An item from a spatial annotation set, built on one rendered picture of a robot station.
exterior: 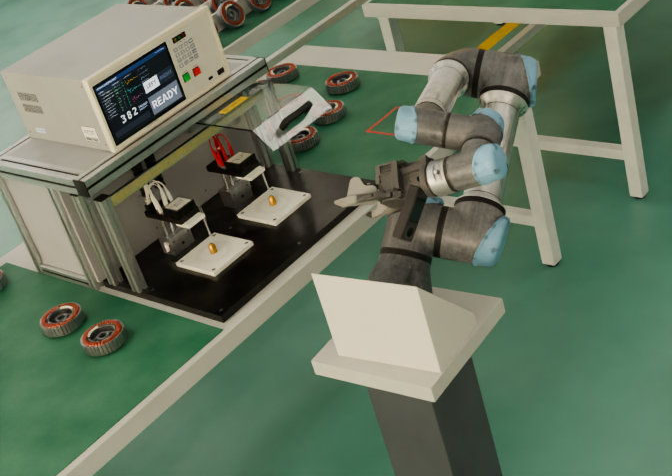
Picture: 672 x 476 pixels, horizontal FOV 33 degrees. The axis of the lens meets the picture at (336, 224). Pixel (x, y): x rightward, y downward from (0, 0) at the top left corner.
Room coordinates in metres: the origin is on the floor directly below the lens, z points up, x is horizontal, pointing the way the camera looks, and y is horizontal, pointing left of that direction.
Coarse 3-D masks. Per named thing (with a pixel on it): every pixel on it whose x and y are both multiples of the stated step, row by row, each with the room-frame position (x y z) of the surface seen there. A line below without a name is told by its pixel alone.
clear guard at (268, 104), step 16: (240, 96) 2.93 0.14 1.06; (256, 96) 2.90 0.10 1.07; (272, 96) 2.86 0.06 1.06; (288, 96) 2.83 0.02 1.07; (304, 96) 2.82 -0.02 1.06; (320, 96) 2.83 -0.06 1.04; (240, 112) 2.82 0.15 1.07; (256, 112) 2.79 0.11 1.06; (272, 112) 2.76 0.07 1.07; (288, 112) 2.76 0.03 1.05; (320, 112) 2.78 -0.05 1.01; (240, 128) 2.72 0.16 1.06; (256, 128) 2.70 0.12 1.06; (272, 128) 2.71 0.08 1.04; (288, 128) 2.72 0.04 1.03; (304, 128) 2.73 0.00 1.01; (272, 144) 2.67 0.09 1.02
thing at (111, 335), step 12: (96, 324) 2.47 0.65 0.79; (108, 324) 2.45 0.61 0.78; (120, 324) 2.43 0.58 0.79; (84, 336) 2.43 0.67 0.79; (96, 336) 2.44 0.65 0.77; (108, 336) 2.41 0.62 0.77; (120, 336) 2.39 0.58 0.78; (84, 348) 2.39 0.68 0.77; (96, 348) 2.37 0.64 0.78; (108, 348) 2.37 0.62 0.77
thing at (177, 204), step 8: (160, 200) 2.81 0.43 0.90; (168, 200) 2.79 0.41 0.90; (176, 200) 2.73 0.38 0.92; (184, 200) 2.71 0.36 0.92; (192, 200) 2.70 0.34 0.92; (168, 208) 2.70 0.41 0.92; (176, 208) 2.68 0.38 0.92; (184, 208) 2.68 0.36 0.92; (192, 208) 2.69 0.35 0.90; (152, 216) 2.75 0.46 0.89; (160, 216) 2.72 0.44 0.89; (168, 216) 2.70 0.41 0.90; (176, 216) 2.67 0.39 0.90; (184, 216) 2.67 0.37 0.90; (192, 216) 2.69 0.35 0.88; (200, 216) 2.68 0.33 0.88; (176, 224) 2.68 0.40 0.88; (184, 224) 2.66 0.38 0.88; (192, 224) 2.66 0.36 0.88
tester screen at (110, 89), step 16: (160, 48) 2.85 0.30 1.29; (144, 64) 2.81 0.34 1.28; (160, 64) 2.84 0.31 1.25; (112, 80) 2.74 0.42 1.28; (128, 80) 2.77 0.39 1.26; (144, 80) 2.80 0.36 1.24; (112, 96) 2.73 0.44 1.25; (128, 96) 2.76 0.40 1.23; (144, 96) 2.79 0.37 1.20; (112, 112) 2.71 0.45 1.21; (144, 112) 2.77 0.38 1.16; (160, 112) 2.80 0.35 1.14; (112, 128) 2.70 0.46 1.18
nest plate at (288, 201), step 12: (276, 192) 2.87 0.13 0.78; (288, 192) 2.85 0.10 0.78; (300, 192) 2.83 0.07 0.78; (252, 204) 2.85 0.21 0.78; (264, 204) 2.82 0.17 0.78; (276, 204) 2.80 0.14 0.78; (288, 204) 2.78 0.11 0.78; (300, 204) 2.77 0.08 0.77; (240, 216) 2.81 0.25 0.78; (252, 216) 2.78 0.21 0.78; (264, 216) 2.76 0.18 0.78; (276, 216) 2.74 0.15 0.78
